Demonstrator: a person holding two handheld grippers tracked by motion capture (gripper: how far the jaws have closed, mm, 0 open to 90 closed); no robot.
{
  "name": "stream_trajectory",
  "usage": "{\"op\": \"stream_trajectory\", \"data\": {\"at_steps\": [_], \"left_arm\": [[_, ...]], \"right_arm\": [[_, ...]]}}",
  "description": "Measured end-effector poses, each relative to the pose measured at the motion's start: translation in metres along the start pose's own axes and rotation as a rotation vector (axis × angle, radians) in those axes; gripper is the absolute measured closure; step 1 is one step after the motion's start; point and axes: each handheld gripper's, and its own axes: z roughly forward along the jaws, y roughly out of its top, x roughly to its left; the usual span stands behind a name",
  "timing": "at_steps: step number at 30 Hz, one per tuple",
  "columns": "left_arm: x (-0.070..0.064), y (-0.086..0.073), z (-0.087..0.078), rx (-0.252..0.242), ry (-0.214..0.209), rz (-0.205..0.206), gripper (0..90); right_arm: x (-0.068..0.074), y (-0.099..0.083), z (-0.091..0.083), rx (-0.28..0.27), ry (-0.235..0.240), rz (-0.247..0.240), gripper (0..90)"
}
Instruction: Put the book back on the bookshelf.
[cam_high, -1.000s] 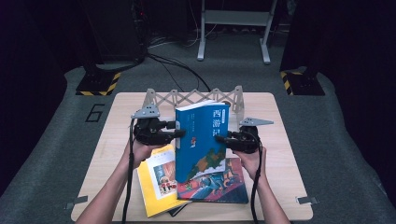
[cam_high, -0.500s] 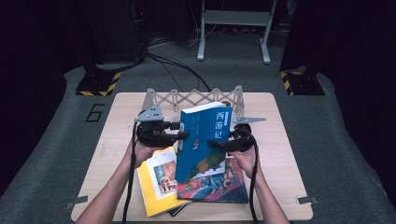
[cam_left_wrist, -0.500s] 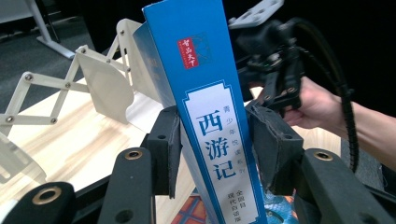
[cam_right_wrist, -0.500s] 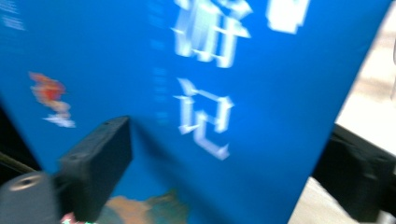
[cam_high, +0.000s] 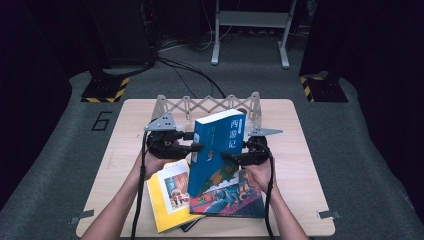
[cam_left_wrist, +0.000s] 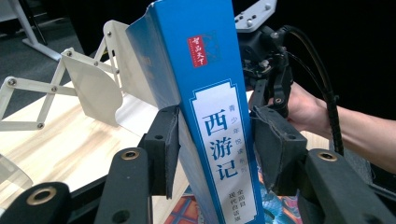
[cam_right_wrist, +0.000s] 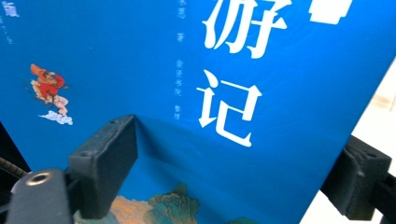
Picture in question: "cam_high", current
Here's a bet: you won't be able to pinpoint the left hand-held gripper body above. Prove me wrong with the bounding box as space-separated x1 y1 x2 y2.
143 112 195 160

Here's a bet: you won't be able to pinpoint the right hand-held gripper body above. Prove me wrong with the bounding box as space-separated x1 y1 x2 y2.
244 127 284 166

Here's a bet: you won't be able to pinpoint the blue book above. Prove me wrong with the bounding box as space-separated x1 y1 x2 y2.
187 108 247 198

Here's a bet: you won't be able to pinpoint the grey expandable book rack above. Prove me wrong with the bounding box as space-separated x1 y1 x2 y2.
151 91 263 131

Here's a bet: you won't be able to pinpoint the red illustrated book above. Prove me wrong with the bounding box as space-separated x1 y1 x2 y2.
189 167 266 219

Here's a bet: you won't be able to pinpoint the yellow book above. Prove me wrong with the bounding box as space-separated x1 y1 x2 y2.
146 158 206 234

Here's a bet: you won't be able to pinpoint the black book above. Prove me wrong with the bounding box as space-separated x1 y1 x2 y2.
179 217 203 233

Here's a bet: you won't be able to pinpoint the person's left hand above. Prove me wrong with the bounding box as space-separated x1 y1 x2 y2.
141 139 182 181

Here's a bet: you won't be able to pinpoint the person's right hand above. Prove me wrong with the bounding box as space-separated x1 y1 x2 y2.
244 159 273 195

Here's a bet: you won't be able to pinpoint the black hazard-striped stand base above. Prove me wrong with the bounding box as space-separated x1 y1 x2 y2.
299 73 349 104
80 68 131 104

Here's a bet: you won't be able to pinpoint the grey tape strip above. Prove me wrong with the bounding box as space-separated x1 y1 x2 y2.
316 209 342 220
68 209 95 226

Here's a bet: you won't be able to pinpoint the dark cabinet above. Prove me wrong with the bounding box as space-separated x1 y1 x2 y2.
84 0 158 68

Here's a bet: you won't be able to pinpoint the white metal stand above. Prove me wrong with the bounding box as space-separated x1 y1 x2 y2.
210 0 299 70

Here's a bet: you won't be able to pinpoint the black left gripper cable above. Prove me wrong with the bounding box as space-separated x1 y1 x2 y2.
130 130 150 240

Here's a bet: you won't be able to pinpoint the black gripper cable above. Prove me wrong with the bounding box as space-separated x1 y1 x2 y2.
264 154 277 240
130 130 150 240

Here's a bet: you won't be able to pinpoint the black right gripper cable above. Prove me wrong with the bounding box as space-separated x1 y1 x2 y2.
264 154 277 240

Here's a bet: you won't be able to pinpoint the black floor cables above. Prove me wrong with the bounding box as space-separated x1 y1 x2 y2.
156 55 228 100

